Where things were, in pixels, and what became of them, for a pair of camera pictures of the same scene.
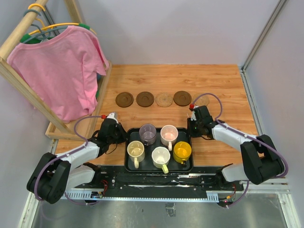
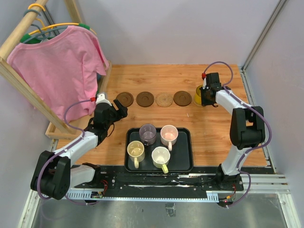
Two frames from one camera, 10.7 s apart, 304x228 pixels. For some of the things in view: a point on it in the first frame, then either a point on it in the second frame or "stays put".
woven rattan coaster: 164,99 stays put
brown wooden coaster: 124,99 stays put
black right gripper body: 194,128 → 205,100
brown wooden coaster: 145,99 stays put
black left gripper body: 118,137 → 108,123
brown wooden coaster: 182,98 stays put
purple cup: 147,133 stays put
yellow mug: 182,151 → 198,95
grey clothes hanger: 45,34 stays put
